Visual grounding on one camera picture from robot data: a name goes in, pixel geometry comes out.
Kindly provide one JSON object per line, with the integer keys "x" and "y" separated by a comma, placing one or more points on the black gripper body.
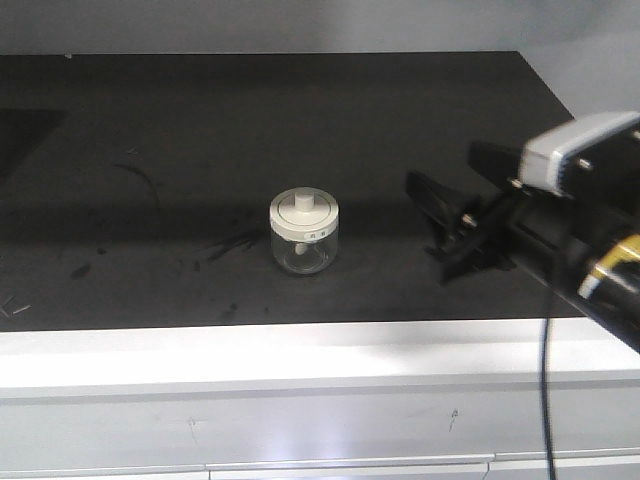
{"x": 549, "y": 237}

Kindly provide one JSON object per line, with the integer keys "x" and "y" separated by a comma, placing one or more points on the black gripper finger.
{"x": 496, "y": 163}
{"x": 444, "y": 207}

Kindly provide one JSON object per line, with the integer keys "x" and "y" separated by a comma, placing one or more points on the glass jar with white lid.
{"x": 304, "y": 224}

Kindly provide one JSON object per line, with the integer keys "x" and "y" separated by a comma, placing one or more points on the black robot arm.
{"x": 609, "y": 290}

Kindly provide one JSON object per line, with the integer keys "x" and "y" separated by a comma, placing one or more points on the white fume hood base cabinet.
{"x": 414, "y": 400}

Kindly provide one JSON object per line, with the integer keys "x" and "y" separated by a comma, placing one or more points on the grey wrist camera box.
{"x": 547, "y": 158}

